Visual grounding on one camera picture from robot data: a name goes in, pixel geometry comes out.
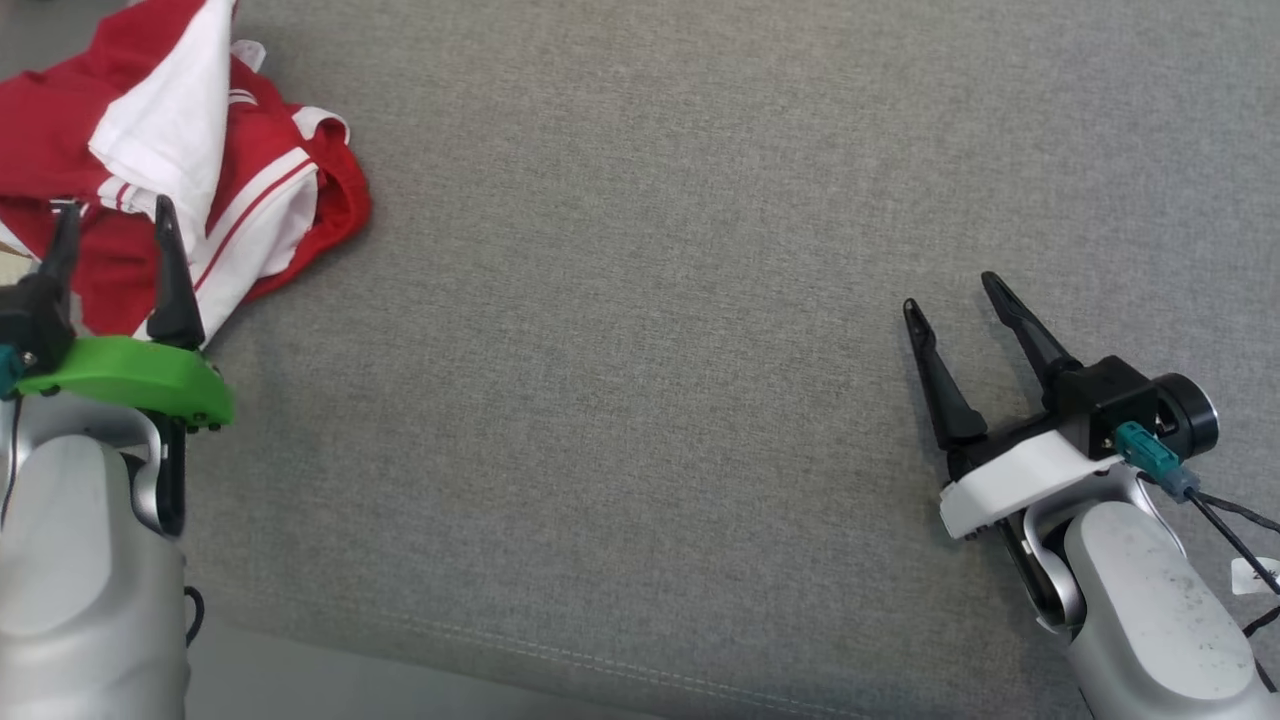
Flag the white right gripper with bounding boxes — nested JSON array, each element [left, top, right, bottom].
[[903, 270, 1123, 541]]

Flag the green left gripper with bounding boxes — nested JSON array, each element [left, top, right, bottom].
[[15, 195, 236, 431]]

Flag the red white basketball jersey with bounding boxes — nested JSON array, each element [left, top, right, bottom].
[[0, 0, 351, 346]]

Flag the white cable label tag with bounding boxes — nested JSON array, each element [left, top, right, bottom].
[[1230, 555, 1280, 598]]

